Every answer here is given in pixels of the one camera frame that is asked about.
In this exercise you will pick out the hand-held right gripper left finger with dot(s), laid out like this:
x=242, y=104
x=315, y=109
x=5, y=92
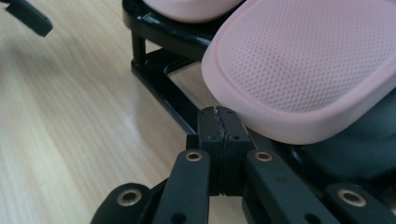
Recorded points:
x=211, y=146

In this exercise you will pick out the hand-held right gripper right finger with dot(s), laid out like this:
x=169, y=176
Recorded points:
x=236, y=149

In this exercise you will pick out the pink slipper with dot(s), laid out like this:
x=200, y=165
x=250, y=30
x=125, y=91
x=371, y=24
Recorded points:
x=190, y=7
x=299, y=71

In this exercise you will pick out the black metal shoe rack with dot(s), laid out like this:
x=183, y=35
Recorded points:
x=165, y=31

